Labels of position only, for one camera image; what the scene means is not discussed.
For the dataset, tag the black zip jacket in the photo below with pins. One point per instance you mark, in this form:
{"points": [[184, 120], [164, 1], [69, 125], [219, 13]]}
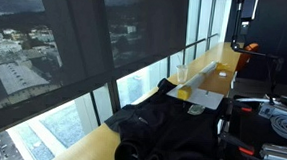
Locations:
{"points": [[166, 135]]}

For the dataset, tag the clear plastic cup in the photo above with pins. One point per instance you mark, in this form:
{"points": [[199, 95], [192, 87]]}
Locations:
{"points": [[182, 74]]}

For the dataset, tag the yellow block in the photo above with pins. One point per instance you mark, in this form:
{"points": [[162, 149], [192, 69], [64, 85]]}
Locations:
{"points": [[184, 93]]}

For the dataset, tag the dark roller window blind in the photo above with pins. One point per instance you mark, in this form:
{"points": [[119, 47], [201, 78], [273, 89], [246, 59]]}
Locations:
{"points": [[25, 49], [143, 26]]}

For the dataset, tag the long clear wrapped tube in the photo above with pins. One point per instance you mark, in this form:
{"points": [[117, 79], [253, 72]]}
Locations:
{"points": [[202, 75]]}

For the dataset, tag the one dollar bill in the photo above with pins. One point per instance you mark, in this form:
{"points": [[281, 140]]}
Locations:
{"points": [[196, 109]]}

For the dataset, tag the white flat board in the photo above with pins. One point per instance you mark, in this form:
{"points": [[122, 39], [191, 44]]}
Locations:
{"points": [[206, 98]]}

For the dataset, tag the small white object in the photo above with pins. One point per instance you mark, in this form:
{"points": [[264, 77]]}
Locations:
{"points": [[222, 74]]}

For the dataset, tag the small yellow crumpled item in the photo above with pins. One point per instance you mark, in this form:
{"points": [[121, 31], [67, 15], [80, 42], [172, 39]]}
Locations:
{"points": [[222, 66]]}

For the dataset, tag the orange chair with white legs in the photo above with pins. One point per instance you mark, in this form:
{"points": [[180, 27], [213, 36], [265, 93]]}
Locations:
{"points": [[248, 54]]}

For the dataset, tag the black perforated mounting table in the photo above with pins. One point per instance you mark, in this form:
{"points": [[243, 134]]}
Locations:
{"points": [[247, 128]]}

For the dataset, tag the black camera stand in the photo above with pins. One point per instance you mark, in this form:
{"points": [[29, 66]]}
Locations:
{"points": [[252, 52]]}

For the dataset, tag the black camera on stand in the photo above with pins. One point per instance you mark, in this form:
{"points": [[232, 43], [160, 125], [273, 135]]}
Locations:
{"points": [[248, 8]]}

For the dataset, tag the silver metal bracket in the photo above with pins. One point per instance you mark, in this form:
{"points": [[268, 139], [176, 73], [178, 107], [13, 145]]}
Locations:
{"points": [[275, 110]]}

